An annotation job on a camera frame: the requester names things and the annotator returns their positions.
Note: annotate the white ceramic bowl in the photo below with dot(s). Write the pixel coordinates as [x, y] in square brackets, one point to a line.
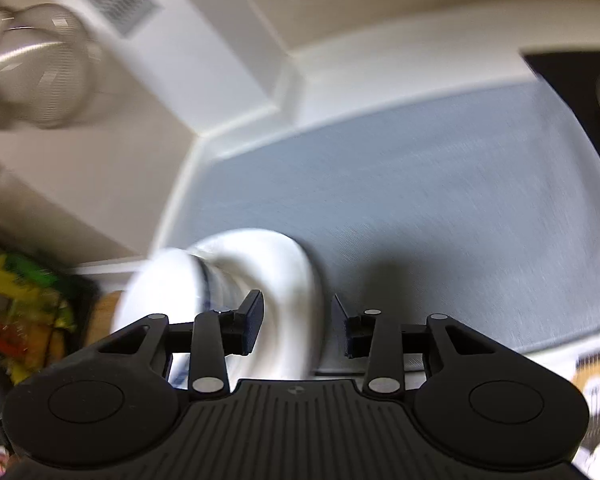
[289, 343]

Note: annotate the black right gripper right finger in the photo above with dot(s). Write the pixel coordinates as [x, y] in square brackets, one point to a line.
[383, 341]

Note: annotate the white bowl blue pattern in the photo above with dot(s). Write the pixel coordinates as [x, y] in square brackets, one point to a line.
[180, 285]

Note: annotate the metal wire strainer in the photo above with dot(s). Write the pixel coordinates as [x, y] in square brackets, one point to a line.
[48, 64]

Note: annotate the colourful packaging clutter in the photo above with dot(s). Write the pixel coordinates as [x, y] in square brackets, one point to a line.
[43, 317]

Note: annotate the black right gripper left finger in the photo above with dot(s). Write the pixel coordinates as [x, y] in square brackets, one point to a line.
[133, 362]

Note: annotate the grey countertop mat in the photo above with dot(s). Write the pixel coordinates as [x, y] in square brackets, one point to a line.
[484, 206]

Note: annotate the wooden cutting board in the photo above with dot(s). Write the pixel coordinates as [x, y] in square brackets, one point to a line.
[102, 314]

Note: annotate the black gas stove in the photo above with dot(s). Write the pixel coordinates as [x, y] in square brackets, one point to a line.
[574, 74]

